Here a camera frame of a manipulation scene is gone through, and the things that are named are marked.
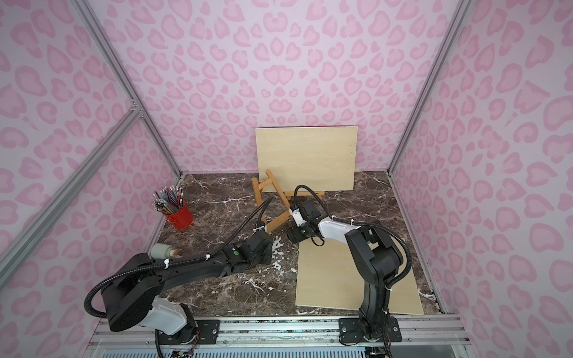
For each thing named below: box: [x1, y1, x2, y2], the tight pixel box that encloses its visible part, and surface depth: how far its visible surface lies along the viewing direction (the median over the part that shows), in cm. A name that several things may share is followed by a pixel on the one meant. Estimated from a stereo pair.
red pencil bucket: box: [165, 204, 194, 230], surface depth 96 cm
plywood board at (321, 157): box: [255, 125, 359, 193], surface depth 102 cm
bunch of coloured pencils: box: [150, 184, 185, 215], surface depth 95 cm
